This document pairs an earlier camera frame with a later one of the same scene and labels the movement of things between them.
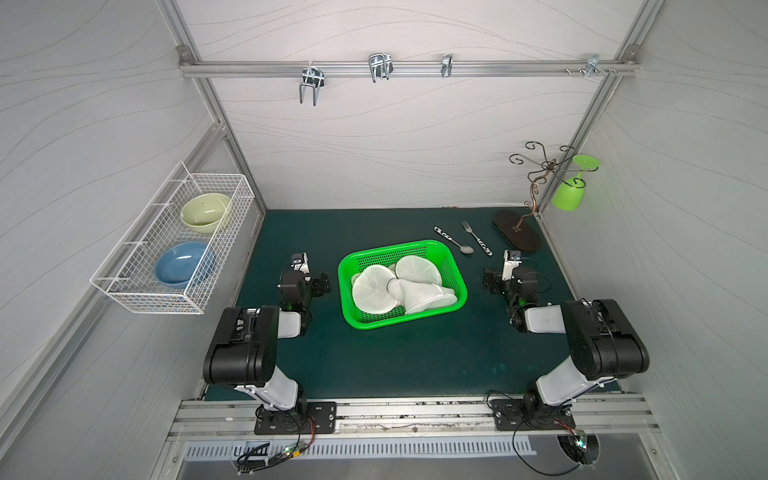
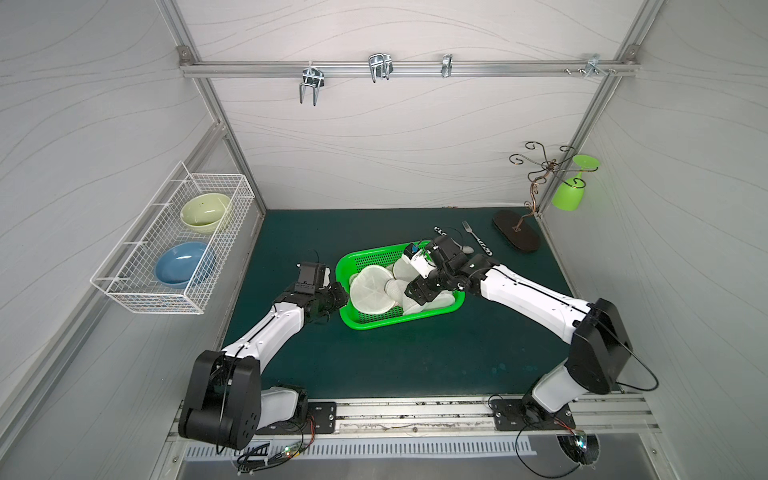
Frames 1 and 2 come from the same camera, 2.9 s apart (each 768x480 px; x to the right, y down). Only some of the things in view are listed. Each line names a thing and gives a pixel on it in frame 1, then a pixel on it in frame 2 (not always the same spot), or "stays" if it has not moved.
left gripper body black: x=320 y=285 to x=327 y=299
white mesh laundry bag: x=417 y=295 stays
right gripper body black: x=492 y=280 to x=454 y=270
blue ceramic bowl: x=177 y=264 stays
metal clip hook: x=447 y=64 stays
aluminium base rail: x=234 y=419 stays
